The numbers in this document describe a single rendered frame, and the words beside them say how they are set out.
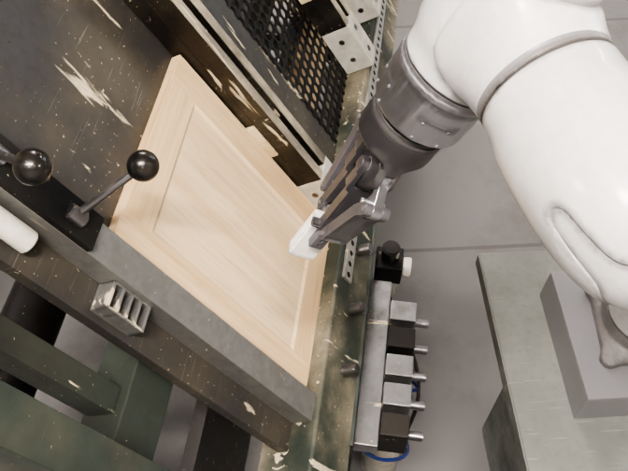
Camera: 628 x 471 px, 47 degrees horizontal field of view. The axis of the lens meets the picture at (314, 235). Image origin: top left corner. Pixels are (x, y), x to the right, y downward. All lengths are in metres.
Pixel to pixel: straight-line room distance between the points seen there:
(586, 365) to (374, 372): 0.40
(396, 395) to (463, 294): 1.08
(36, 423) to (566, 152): 0.60
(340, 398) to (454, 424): 0.97
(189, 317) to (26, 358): 0.22
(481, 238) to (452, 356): 0.48
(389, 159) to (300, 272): 0.74
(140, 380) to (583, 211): 0.74
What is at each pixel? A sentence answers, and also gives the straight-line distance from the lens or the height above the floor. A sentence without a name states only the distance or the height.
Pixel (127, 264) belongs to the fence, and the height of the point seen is 1.30.
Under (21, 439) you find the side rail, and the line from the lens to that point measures 0.83.
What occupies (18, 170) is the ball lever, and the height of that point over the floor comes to 1.55.
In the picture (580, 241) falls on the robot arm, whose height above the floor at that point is 1.72.
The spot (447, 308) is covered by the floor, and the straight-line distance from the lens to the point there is 2.44.
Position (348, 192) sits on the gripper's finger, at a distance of 0.69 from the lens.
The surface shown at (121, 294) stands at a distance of 0.97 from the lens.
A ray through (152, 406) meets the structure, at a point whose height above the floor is 1.11.
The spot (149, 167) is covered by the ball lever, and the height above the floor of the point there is 1.45.
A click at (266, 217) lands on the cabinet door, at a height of 1.06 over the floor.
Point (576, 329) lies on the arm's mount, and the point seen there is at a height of 0.84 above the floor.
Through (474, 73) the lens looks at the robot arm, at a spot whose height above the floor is 1.74.
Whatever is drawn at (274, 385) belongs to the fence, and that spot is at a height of 1.00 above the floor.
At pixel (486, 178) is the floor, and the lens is 2.80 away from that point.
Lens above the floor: 2.08
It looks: 54 degrees down
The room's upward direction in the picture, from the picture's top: straight up
